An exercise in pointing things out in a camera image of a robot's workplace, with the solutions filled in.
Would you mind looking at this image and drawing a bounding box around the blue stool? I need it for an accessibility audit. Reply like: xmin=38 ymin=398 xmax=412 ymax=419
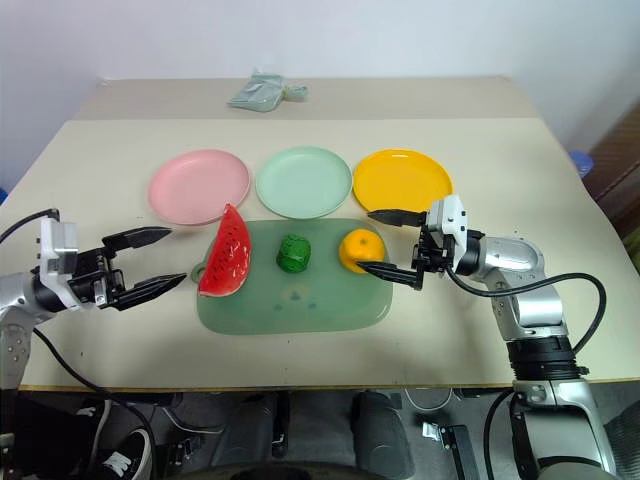
xmin=569 ymin=149 xmax=595 ymax=177

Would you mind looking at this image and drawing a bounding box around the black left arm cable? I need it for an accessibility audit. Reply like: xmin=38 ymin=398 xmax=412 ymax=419
xmin=0 ymin=208 xmax=157 ymax=480

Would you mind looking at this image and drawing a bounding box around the light green plate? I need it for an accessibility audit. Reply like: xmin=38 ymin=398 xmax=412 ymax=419
xmin=255 ymin=145 xmax=353 ymax=221

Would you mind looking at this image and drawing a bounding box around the black caster bracket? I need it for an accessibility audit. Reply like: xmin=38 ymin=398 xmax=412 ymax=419
xmin=420 ymin=422 xmax=489 ymax=480

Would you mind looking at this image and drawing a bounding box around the pink plate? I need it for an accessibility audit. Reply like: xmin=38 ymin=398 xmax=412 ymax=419
xmin=147 ymin=148 xmax=251 ymax=227

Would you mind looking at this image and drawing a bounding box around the red watermelon slice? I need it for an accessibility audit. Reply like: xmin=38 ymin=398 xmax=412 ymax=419
xmin=198 ymin=203 xmax=253 ymax=299

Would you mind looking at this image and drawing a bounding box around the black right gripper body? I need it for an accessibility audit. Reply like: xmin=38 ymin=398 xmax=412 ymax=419
xmin=410 ymin=213 xmax=457 ymax=279

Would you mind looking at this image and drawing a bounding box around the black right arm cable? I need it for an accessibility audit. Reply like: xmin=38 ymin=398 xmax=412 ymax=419
xmin=445 ymin=267 xmax=609 ymax=480

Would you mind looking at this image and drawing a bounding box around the orange fruit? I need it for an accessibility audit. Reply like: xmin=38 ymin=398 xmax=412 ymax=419
xmin=338 ymin=228 xmax=386 ymax=275

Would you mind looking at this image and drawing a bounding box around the crumpled green plastic bag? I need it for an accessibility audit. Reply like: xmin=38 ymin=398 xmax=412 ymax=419
xmin=227 ymin=68 xmax=310 ymax=114

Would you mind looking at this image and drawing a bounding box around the black and white sneaker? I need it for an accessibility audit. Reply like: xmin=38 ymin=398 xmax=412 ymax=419
xmin=92 ymin=429 xmax=154 ymax=480

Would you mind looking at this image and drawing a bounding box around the translucent green cutting board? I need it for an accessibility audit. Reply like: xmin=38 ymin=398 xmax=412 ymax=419
xmin=190 ymin=217 xmax=395 ymax=335

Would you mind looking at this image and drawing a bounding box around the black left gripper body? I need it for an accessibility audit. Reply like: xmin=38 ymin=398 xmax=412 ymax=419
xmin=67 ymin=246 xmax=127 ymax=312

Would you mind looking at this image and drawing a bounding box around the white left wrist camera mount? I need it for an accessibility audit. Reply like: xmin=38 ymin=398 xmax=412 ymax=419
xmin=36 ymin=217 xmax=81 ymax=310

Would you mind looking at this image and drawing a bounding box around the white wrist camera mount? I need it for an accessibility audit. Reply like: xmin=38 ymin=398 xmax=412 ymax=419
xmin=36 ymin=217 xmax=81 ymax=310
xmin=429 ymin=193 xmax=471 ymax=266

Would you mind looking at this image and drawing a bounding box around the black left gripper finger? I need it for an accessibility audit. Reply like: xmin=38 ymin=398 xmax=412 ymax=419
xmin=115 ymin=272 xmax=189 ymax=312
xmin=102 ymin=226 xmax=174 ymax=252

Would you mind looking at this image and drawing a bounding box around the green pepper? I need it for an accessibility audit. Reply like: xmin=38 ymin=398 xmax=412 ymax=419
xmin=274 ymin=235 xmax=312 ymax=275

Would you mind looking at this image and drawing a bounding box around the white cable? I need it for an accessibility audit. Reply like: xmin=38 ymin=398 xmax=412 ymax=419
xmin=402 ymin=387 xmax=454 ymax=412

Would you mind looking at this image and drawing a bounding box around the brown wooden cabinet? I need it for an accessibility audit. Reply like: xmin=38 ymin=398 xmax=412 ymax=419
xmin=582 ymin=102 xmax=640 ymax=241

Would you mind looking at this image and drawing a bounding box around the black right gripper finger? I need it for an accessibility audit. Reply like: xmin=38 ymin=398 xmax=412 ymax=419
xmin=356 ymin=260 xmax=426 ymax=292
xmin=367 ymin=208 xmax=431 ymax=229

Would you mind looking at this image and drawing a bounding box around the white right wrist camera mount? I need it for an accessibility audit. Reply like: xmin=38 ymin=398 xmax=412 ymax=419
xmin=429 ymin=193 xmax=471 ymax=266

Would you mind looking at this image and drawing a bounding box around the yellow plate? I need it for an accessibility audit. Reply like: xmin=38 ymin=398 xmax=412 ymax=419
xmin=352 ymin=148 xmax=455 ymax=214

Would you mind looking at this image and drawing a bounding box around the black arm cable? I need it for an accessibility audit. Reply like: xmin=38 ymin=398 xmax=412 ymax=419
xmin=0 ymin=208 xmax=157 ymax=480
xmin=445 ymin=267 xmax=609 ymax=480

